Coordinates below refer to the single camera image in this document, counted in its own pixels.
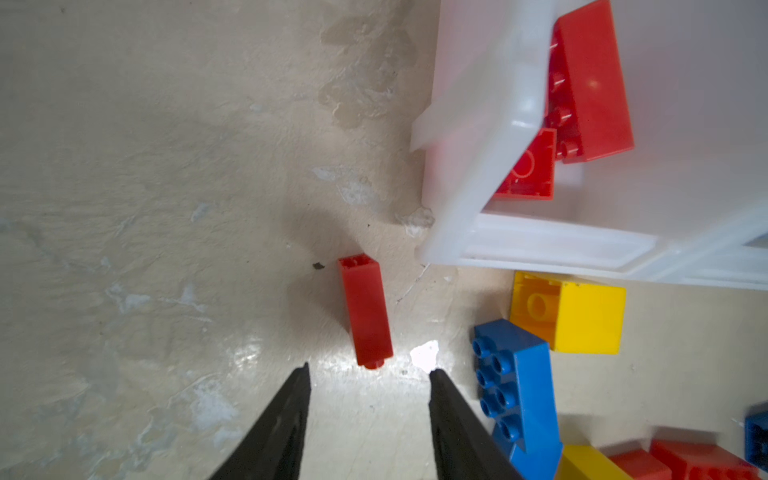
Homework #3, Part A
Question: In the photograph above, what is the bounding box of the yellow brick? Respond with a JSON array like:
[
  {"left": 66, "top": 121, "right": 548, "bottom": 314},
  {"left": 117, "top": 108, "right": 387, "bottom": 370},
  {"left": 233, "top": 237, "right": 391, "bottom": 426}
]
[
  {"left": 555, "top": 445, "right": 632, "bottom": 480},
  {"left": 510, "top": 271, "right": 627, "bottom": 355}
]

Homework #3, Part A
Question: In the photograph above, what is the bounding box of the blue brick right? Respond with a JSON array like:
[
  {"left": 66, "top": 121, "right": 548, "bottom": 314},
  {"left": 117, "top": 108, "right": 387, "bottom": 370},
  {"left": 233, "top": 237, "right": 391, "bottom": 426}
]
[{"left": 744, "top": 411, "right": 768, "bottom": 472}]

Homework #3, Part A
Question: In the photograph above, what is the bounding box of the blue long brick left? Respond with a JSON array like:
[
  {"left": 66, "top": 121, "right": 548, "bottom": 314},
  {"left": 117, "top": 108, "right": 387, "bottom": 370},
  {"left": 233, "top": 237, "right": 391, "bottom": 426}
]
[{"left": 471, "top": 319, "right": 564, "bottom": 480}]

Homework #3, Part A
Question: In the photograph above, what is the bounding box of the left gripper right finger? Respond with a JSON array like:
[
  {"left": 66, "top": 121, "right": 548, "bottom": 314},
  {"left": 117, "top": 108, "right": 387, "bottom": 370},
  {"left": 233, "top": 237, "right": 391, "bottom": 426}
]
[{"left": 428, "top": 369, "right": 522, "bottom": 480}]

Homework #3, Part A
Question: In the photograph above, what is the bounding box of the small red brick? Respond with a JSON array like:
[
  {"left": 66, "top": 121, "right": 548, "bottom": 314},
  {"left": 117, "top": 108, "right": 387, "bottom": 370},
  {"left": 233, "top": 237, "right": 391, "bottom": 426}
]
[
  {"left": 610, "top": 449, "right": 672, "bottom": 480},
  {"left": 338, "top": 253, "right": 393, "bottom": 370},
  {"left": 492, "top": 128, "right": 557, "bottom": 201}
]

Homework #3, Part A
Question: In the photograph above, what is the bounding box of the small red brick top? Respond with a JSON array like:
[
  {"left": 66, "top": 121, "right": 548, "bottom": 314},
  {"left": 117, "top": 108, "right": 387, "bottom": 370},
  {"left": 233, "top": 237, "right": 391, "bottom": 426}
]
[{"left": 338, "top": 253, "right": 393, "bottom": 370}]

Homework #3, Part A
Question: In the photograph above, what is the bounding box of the red long diagonal brick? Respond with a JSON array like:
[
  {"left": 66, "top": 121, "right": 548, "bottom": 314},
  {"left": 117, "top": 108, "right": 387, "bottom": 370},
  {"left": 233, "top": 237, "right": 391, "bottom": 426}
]
[{"left": 545, "top": 0, "right": 635, "bottom": 164}]

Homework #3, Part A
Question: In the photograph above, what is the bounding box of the left white bin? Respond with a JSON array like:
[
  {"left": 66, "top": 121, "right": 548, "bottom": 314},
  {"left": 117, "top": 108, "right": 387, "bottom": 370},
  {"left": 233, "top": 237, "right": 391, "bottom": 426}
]
[{"left": 411, "top": 1, "right": 767, "bottom": 290}]

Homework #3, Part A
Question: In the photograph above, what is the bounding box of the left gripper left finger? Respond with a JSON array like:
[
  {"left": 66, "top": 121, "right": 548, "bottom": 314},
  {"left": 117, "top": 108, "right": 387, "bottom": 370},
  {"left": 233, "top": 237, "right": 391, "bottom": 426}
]
[{"left": 211, "top": 364, "right": 311, "bottom": 479}]

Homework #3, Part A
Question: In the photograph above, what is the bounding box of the red wide brick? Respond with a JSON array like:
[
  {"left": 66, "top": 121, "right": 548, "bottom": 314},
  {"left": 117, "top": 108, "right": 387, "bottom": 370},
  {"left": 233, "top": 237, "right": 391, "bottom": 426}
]
[{"left": 650, "top": 439, "right": 759, "bottom": 480}]

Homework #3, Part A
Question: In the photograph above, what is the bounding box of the yellow brick top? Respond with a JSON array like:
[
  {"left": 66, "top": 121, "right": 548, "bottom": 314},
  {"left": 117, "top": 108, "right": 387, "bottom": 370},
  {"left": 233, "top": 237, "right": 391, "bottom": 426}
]
[{"left": 510, "top": 271, "right": 627, "bottom": 355}]

